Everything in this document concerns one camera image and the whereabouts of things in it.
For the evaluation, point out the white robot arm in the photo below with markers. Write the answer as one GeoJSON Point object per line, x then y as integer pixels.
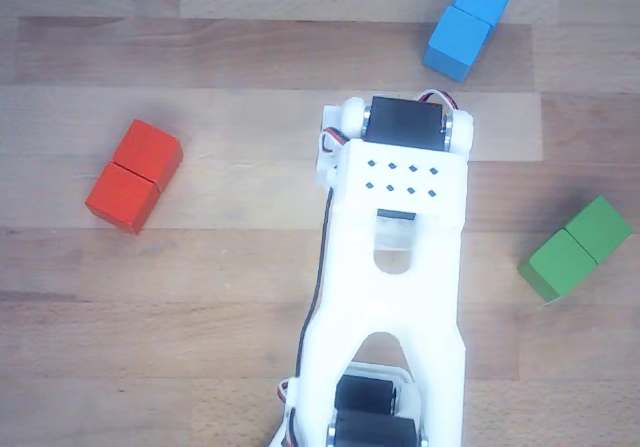
{"type": "Point", "coordinates": [400, 292]}

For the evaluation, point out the long red block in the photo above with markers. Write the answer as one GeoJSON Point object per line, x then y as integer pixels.
{"type": "Point", "coordinates": [132, 177]}

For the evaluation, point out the long blue block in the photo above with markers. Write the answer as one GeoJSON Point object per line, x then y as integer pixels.
{"type": "Point", "coordinates": [462, 32]}

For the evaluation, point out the long green block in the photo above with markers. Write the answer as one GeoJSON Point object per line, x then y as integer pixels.
{"type": "Point", "coordinates": [575, 249]}

